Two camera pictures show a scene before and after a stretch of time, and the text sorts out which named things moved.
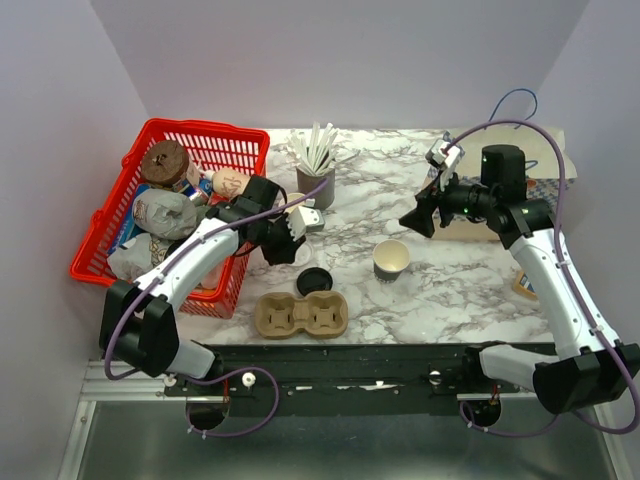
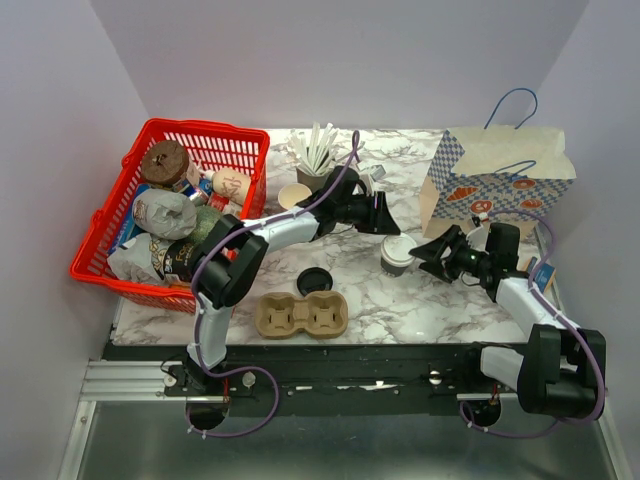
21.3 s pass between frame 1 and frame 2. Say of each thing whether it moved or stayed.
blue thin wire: stayed
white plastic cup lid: moved
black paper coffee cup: moved
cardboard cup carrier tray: stayed
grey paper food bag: stayed
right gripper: moved
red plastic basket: stayed
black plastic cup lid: stayed
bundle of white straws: stayed
